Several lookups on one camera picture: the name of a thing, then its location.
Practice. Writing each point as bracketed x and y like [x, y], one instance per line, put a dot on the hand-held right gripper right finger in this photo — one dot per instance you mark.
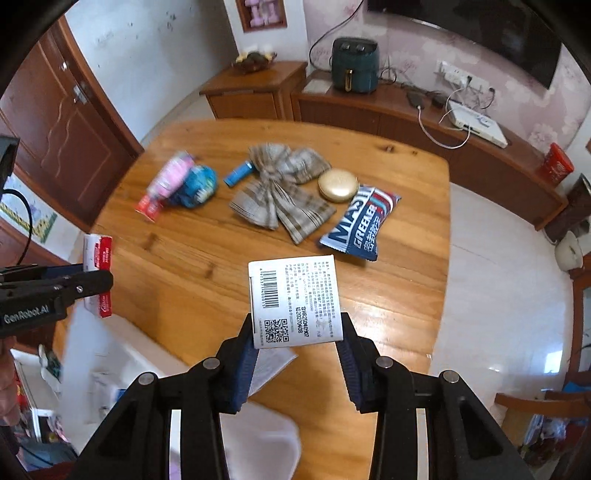
[348, 369]

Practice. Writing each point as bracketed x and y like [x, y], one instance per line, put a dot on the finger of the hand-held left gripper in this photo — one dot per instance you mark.
[60, 271]
[92, 282]

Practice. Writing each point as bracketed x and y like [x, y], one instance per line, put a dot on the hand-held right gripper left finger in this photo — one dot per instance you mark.
[244, 369]

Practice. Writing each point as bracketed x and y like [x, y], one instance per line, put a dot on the red and white box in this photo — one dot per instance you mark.
[104, 251]

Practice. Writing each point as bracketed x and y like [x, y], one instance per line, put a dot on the white barcode packet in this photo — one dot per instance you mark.
[295, 295]

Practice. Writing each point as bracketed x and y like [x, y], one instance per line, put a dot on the blue tube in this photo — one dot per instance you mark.
[236, 175]

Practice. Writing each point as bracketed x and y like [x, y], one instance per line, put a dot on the beige round zip case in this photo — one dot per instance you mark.
[337, 187]

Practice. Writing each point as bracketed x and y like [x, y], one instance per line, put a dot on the person's left hand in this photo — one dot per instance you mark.
[7, 383]

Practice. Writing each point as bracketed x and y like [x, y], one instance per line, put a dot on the pink and red packet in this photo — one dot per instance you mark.
[168, 182]

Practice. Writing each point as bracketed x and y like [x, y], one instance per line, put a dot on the brown wooden door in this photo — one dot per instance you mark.
[60, 129]

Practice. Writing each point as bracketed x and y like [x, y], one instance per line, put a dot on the blue round packet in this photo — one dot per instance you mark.
[201, 182]

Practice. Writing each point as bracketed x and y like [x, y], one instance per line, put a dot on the blue snack packet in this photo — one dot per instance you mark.
[360, 221]

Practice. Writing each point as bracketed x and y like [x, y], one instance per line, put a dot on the plaid fabric bow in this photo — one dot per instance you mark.
[277, 203]

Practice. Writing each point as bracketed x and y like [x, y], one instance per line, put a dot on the wooden chair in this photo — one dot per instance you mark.
[531, 399]

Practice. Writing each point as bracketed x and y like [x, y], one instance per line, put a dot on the wooden side cabinet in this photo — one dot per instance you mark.
[249, 99]

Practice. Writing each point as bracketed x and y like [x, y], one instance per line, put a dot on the white kettle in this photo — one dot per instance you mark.
[569, 254]

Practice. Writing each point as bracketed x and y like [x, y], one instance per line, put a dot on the long wooden media cabinet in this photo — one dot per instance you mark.
[369, 120]

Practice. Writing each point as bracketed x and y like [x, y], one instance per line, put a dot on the fruit bowl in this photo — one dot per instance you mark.
[254, 62]

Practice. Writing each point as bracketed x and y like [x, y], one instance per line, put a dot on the black phone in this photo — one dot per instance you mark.
[415, 99]

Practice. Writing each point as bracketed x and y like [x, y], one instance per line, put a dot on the white set-top box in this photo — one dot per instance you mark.
[475, 121]

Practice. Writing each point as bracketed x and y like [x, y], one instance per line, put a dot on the white mat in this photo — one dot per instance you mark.
[316, 85]

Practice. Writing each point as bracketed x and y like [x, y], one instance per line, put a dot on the dark speckled vase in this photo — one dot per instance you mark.
[581, 198]

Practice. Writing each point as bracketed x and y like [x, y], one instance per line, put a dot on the red can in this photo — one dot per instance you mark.
[556, 164]

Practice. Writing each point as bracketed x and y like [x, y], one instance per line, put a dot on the dark green air fryer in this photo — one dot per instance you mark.
[355, 64]

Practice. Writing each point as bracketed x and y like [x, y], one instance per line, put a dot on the white power strip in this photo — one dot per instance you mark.
[455, 74]

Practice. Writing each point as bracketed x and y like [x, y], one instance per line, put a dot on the pink dumbbells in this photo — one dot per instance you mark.
[258, 14]

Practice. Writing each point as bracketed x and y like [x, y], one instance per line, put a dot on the black television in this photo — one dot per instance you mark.
[485, 27]

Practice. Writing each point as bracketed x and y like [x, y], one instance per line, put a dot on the wooden wall niche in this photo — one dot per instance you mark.
[240, 18]

